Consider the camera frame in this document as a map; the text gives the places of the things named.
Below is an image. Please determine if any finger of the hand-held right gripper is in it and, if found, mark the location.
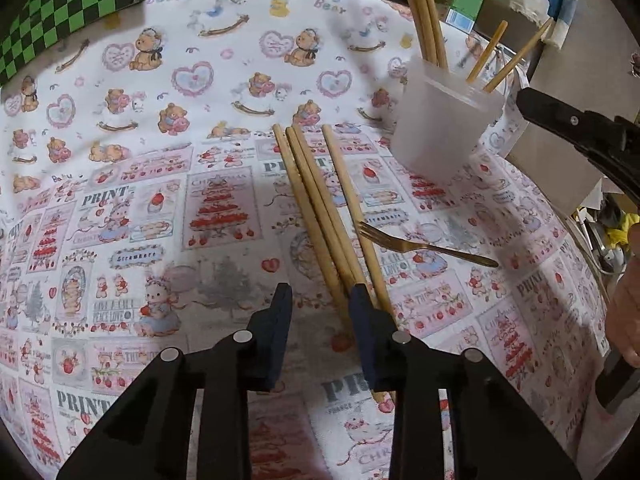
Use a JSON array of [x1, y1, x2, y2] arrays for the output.
[[516, 87, 640, 197]]

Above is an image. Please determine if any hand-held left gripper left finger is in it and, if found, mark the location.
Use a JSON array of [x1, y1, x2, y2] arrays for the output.
[[56, 282, 294, 480]]

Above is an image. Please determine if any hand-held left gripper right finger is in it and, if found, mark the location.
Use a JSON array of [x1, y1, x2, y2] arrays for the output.
[[348, 283, 584, 480]]

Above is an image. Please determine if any translucent plastic cup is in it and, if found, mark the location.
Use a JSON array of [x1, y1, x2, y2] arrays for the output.
[[390, 56, 506, 185]]

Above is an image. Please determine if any person's right hand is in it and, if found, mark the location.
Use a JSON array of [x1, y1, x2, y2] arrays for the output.
[[604, 260, 640, 362]]

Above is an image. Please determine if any beige cardboard box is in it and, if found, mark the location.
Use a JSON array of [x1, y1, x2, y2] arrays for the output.
[[502, 0, 640, 219]]

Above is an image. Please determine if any person's light clothing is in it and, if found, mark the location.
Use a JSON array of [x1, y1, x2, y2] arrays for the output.
[[575, 385, 640, 480]]

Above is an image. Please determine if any strawberry print tablecloth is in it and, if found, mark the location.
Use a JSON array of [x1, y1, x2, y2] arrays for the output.
[[0, 130, 622, 480]]

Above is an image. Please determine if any gold metal fork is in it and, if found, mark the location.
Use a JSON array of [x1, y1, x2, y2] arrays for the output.
[[357, 219, 500, 269]]

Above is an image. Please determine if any bear print tablecloth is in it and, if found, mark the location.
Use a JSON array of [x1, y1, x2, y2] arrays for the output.
[[0, 0, 532, 203]]

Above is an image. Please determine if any green checkered board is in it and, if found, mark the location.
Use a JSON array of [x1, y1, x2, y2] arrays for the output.
[[0, 0, 174, 87]]

